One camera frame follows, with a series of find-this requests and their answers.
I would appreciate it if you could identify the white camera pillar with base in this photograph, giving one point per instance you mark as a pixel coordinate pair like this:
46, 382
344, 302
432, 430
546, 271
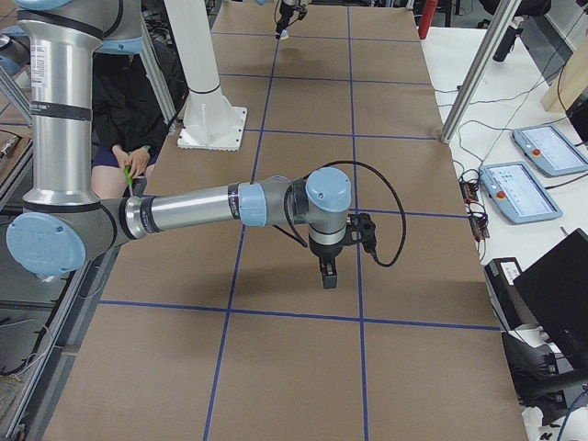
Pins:
210, 121

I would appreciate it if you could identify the black laptop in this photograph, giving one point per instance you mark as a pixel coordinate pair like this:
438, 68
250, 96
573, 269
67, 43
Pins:
554, 288

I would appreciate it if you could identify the blue teach pendant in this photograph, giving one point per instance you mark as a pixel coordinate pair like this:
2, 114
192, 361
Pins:
518, 194
550, 150

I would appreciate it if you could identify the orange circuit board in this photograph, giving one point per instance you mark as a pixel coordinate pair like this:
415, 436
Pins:
469, 190

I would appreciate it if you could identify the red cylinder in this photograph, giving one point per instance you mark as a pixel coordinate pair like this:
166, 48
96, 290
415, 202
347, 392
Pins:
428, 12

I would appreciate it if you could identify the near blue teach pendant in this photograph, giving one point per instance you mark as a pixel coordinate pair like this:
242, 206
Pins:
518, 194

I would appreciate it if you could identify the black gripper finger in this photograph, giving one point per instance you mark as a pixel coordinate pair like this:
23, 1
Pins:
328, 272
281, 25

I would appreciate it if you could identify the seated person in black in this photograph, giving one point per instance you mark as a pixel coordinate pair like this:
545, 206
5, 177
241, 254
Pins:
128, 123

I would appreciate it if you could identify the aluminium frame post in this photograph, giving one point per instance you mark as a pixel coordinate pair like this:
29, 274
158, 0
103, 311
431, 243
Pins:
504, 14

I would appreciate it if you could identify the black bottle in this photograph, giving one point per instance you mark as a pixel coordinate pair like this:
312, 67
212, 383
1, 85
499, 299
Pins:
507, 43

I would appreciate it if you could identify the far blue teach pendant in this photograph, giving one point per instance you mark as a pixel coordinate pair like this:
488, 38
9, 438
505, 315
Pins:
550, 150

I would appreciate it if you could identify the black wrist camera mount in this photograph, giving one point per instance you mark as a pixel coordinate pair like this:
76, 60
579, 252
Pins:
361, 229

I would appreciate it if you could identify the black box with label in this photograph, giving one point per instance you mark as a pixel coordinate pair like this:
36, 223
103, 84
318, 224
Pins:
500, 275

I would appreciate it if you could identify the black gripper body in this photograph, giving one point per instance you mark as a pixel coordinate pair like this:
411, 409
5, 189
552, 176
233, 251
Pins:
325, 252
286, 11

